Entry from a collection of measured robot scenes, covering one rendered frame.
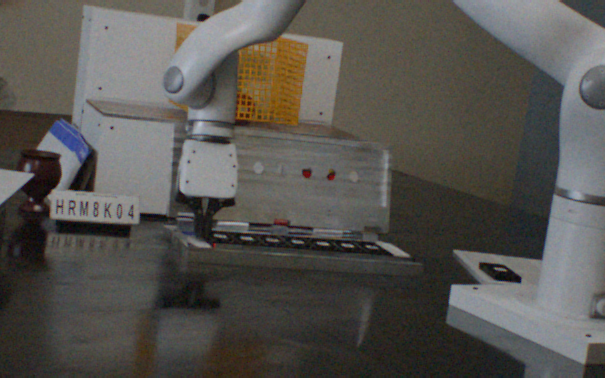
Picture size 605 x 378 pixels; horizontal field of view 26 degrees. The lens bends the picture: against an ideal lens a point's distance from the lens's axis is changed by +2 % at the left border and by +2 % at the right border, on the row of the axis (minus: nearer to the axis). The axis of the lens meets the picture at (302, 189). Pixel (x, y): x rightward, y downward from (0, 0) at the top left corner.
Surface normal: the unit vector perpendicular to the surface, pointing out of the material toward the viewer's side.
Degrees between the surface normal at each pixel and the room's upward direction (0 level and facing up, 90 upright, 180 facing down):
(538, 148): 90
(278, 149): 75
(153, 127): 90
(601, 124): 127
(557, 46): 117
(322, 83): 90
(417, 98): 90
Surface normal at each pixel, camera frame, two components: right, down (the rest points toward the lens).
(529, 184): -0.84, -0.04
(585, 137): -0.52, 0.62
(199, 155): 0.26, -0.07
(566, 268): -0.55, 0.05
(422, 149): 0.53, 0.20
